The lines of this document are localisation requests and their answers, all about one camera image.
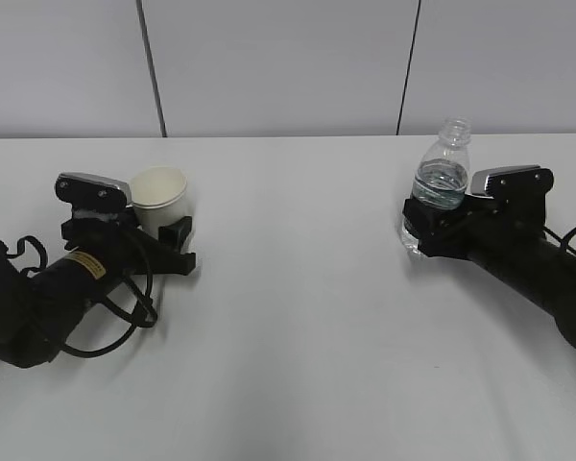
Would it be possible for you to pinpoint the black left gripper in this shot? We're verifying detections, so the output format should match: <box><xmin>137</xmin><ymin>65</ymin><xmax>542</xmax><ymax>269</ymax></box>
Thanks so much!
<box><xmin>47</xmin><ymin>216</ymin><xmax>196</xmax><ymax>303</ymax></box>

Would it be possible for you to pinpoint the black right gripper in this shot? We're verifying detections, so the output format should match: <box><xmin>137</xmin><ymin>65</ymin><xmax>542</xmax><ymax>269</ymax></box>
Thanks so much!
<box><xmin>401</xmin><ymin>196</ymin><xmax>557</xmax><ymax>269</ymax></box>

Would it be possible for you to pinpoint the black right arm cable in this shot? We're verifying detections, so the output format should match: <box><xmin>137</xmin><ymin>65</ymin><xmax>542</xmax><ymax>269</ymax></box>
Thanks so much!
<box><xmin>541</xmin><ymin>219</ymin><xmax>576</xmax><ymax>260</ymax></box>

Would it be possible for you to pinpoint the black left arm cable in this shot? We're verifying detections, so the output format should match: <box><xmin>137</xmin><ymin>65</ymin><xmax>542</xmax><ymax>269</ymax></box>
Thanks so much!
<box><xmin>4</xmin><ymin>230</ymin><xmax>160</xmax><ymax>359</ymax></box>

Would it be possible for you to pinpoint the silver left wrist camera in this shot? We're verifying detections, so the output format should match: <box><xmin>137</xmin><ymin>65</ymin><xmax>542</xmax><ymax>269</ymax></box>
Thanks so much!
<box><xmin>55</xmin><ymin>172</ymin><xmax>132</xmax><ymax>214</ymax></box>

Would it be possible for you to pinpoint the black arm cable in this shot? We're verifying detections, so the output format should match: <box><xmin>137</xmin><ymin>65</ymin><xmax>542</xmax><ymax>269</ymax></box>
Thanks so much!
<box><xmin>4</xmin><ymin>230</ymin><xmax>160</xmax><ymax>359</ymax></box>
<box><xmin>541</xmin><ymin>219</ymin><xmax>576</xmax><ymax>260</ymax></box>

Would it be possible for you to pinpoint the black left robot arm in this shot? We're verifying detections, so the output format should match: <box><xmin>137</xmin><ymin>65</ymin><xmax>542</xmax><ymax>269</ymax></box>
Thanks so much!
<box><xmin>0</xmin><ymin>214</ymin><xmax>196</xmax><ymax>369</ymax></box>

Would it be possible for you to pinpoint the clear water bottle green label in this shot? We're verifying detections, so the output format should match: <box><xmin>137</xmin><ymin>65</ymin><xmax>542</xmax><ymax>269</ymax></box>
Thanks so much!
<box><xmin>400</xmin><ymin>116</ymin><xmax>472</xmax><ymax>257</ymax></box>

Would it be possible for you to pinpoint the white paper cup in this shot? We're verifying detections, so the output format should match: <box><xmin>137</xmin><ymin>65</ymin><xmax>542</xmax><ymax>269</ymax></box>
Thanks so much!
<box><xmin>129</xmin><ymin>166</ymin><xmax>188</xmax><ymax>240</ymax></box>

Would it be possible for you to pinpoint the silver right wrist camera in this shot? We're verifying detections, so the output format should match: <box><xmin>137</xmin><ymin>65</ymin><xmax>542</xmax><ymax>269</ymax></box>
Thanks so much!
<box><xmin>469</xmin><ymin>165</ymin><xmax>554</xmax><ymax>219</ymax></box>

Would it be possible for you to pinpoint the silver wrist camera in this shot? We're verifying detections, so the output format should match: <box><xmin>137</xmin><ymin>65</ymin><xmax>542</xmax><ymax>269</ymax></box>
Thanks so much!
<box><xmin>55</xmin><ymin>172</ymin><xmax>132</xmax><ymax>214</ymax></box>
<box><xmin>469</xmin><ymin>165</ymin><xmax>554</xmax><ymax>219</ymax></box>

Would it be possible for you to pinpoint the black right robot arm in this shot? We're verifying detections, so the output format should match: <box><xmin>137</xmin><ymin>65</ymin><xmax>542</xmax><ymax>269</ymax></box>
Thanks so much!
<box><xmin>403</xmin><ymin>196</ymin><xmax>576</xmax><ymax>350</ymax></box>

